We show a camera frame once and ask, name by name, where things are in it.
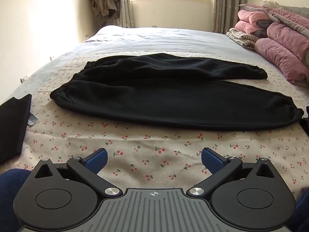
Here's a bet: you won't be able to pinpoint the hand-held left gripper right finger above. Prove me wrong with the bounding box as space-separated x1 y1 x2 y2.
189 147 276 197

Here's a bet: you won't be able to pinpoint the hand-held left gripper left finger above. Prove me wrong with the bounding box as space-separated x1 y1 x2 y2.
33 148 121 197

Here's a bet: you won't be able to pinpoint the black pants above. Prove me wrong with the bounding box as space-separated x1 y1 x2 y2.
49 53 305 131

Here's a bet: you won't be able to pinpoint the cherry print bed sheet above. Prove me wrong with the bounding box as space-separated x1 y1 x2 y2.
0 49 309 199

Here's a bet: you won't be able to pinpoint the large pink quilt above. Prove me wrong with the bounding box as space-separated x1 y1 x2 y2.
255 8 309 89

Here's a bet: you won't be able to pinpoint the small grey wrapper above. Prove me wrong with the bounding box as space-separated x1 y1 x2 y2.
27 112 39 126

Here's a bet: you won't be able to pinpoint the black folded cloth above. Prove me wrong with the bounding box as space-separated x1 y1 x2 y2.
0 94 32 166

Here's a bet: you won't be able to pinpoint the person's left leg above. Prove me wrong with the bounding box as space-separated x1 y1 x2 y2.
0 169 33 232

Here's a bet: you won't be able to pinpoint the person's leg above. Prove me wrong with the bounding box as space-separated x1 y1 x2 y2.
0 169 33 232
293 190 309 232

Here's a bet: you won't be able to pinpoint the striped blanket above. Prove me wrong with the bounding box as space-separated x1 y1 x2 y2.
226 28 260 51

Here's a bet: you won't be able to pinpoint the person's right leg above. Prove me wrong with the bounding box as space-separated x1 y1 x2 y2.
293 190 309 232

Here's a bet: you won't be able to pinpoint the folded pink quilt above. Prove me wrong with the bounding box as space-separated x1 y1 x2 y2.
235 3 274 39

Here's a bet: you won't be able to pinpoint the patterned curtain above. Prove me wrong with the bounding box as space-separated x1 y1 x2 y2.
118 0 136 28
210 0 248 35

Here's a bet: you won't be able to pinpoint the grey bed sheet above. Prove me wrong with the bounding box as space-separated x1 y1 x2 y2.
0 25 271 107

